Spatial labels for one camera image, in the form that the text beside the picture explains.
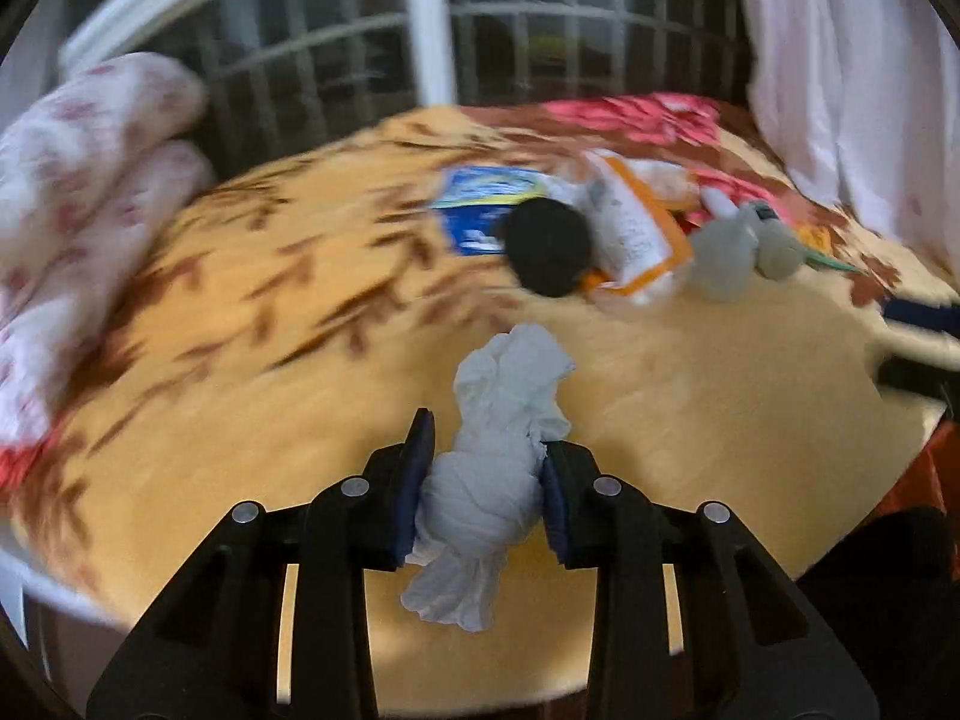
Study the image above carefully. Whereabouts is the window with white frame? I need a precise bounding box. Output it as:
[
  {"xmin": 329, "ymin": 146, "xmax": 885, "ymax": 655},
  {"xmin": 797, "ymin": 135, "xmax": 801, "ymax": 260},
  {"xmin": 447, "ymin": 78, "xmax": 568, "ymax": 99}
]
[{"xmin": 59, "ymin": 0, "xmax": 754, "ymax": 177}]

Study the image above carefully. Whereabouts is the light blue mouse-ear container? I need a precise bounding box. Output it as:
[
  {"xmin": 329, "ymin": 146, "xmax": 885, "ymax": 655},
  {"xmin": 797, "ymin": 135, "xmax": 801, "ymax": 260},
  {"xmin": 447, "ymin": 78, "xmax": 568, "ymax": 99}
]
[{"xmin": 690, "ymin": 216, "xmax": 758, "ymax": 302}]

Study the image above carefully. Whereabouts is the black round lid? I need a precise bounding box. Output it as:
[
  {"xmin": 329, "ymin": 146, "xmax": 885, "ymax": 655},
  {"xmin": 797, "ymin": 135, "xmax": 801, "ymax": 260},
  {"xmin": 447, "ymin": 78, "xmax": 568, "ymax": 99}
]
[{"xmin": 501, "ymin": 197, "xmax": 592, "ymax": 298}]

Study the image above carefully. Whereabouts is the blue snack box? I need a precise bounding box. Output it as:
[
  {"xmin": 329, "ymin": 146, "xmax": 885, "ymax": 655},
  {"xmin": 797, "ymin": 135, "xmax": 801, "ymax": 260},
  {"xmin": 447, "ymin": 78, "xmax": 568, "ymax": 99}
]
[{"xmin": 430, "ymin": 166, "xmax": 548, "ymax": 257}]

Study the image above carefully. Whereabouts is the white tissue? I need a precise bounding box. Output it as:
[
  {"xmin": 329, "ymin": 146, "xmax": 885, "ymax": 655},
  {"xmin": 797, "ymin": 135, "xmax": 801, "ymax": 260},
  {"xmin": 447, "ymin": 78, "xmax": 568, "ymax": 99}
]
[{"xmin": 400, "ymin": 323, "xmax": 574, "ymax": 632}]

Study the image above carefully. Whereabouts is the floral plush bed blanket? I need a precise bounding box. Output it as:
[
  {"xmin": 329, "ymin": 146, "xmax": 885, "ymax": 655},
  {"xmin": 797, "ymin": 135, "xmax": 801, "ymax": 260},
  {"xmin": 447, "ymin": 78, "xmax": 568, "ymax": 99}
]
[{"xmin": 0, "ymin": 92, "xmax": 960, "ymax": 717}]

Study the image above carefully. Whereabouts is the grey cylindrical canister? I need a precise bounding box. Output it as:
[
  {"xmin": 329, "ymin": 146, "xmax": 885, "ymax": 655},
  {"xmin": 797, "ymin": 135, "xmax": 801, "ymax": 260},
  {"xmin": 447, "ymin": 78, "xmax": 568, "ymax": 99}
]
[{"xmin": 750, "ymin": 202, "xmax": 805, "ymax": 281}]

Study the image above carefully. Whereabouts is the white right curtain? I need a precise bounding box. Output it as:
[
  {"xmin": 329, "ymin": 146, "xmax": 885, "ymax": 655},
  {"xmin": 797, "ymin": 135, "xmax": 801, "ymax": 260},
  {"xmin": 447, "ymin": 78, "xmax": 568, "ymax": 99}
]
[{"xmin": 743, "ymin": 0, "xmax": 958, "ymax": 250}]

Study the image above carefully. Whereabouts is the folded pink floral quilt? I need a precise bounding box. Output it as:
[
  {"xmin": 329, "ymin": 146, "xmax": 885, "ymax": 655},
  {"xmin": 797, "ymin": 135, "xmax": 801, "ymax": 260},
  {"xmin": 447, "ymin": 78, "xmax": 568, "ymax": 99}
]
[{"xmin": 2, "ymin": 52, "xmax": 212, "ymax": 445}]

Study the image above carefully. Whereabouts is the orange white snack packet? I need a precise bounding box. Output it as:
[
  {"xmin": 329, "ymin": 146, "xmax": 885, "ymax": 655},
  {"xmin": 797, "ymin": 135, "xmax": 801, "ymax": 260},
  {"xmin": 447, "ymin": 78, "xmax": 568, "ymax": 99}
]
[{"xmin": 578, "ymin": 149, "xmax": 693, "ymax": 305}]

